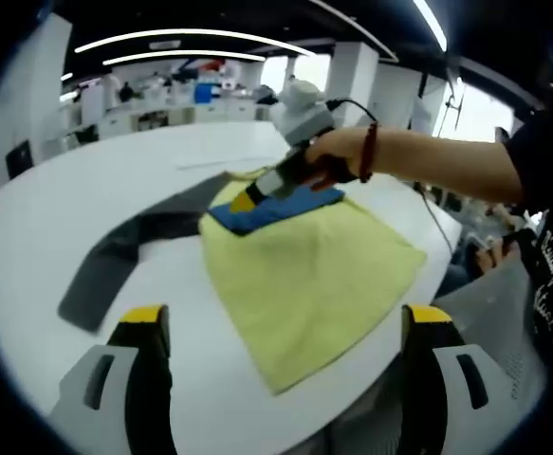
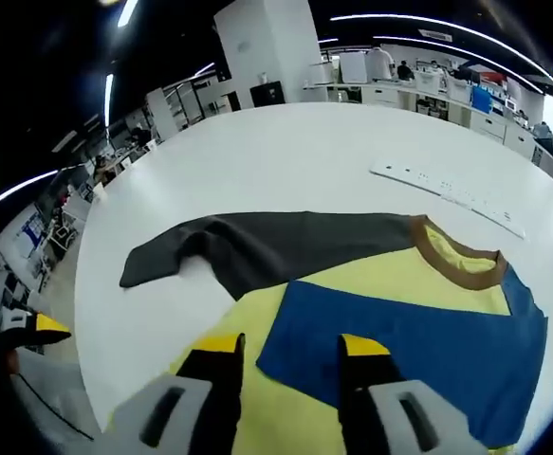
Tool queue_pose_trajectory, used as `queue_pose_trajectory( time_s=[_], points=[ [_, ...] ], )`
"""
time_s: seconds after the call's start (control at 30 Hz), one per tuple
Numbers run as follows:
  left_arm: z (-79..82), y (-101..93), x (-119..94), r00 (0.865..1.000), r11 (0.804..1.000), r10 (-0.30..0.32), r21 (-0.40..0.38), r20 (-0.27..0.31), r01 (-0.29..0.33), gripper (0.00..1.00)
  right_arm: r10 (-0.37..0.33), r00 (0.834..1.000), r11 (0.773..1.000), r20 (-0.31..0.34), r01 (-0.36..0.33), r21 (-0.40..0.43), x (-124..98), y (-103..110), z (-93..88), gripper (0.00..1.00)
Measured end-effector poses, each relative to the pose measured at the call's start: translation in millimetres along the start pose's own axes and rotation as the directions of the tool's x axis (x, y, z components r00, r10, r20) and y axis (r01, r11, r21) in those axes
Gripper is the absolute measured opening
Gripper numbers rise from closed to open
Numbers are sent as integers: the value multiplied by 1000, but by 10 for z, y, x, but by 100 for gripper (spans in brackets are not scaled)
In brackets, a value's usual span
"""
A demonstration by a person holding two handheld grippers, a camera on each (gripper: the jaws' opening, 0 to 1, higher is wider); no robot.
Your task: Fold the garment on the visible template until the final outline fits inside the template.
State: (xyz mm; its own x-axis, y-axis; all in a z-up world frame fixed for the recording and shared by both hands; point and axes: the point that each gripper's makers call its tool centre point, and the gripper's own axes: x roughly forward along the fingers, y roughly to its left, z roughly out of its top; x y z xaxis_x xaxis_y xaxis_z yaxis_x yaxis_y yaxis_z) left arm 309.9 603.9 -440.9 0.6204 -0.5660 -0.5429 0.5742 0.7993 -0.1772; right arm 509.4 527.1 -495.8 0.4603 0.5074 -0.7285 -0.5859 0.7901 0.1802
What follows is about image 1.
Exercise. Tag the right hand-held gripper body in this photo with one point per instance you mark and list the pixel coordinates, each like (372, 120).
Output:
(307, 121)

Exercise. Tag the bright ceiling light strip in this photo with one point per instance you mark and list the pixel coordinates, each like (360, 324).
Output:
(430, 21)

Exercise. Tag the blue bin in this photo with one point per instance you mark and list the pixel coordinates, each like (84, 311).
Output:
(203, 92)

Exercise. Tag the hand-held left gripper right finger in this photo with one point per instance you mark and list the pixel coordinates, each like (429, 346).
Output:
(451, 403)

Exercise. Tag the yellow blue grey garment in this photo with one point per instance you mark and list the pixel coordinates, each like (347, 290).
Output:
(314, 284)

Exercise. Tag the black stand pole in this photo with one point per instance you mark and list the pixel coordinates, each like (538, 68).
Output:
(452, 104)

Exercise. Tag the person's right hand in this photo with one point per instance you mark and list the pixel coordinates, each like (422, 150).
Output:
(340, 151)

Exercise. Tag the white counter cabinets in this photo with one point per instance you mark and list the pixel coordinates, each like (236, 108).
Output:
(171, 118)

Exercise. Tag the long ceiling light strip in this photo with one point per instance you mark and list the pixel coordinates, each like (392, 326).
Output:
(190, 34)

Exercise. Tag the operator in black shirt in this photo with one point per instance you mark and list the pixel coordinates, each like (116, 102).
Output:
(551, 199)

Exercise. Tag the black chair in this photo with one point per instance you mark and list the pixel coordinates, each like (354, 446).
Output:
(19, 160)

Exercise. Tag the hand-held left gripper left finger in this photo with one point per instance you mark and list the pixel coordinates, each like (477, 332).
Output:
(115, 403)

